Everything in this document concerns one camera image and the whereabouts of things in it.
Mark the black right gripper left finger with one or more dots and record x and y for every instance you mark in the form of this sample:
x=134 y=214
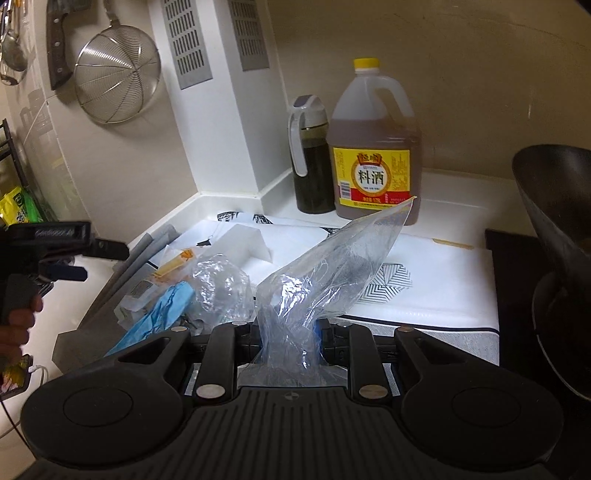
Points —
x=228 y=346

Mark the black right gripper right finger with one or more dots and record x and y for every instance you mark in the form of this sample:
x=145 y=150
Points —
x=353 y=348

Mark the clear plastic zip bag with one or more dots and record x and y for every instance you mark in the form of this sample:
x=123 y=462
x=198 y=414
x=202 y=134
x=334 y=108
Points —
x=321 y=284

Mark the white orange snack pouch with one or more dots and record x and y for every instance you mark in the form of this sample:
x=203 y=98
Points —
x=171 y=268

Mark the person left hand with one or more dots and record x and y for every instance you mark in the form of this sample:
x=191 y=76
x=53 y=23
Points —
x=14 y=333

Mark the yellow green snack bag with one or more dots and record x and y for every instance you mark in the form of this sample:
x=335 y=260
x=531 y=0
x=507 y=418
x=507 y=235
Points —
x=18 y=206

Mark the blue purple snack packets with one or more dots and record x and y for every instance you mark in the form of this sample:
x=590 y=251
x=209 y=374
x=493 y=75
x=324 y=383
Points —
x=169 y=307

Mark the crumpled clear plastic bag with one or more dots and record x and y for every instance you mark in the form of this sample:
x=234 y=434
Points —
x=222 y=293

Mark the grey drying mat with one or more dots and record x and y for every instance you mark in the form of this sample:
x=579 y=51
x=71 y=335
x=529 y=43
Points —
x=98 y=331

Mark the black smartphone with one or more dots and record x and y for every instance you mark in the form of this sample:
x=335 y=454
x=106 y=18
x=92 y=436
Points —
x=16 y=378

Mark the metal ladle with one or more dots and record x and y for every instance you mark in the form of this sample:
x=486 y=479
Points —
x=14 y=58

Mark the metal mesh strainer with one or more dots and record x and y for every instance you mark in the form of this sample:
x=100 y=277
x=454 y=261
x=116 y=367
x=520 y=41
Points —
x=117 y=72

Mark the yellow label cooking wine jug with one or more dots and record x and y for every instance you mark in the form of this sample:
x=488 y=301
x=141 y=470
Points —
x=375 y=145

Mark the dark soy sauce dispenser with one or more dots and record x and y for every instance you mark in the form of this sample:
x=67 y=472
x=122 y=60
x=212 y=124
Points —
x=307 y=129

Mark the black wok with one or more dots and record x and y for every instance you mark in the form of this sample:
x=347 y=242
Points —
x=554 y=184

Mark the black wire spice rack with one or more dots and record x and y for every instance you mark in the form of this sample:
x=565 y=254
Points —
x=11 y=172

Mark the wooden handle cleaver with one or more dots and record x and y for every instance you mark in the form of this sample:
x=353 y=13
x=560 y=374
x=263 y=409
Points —
x=56 y=13

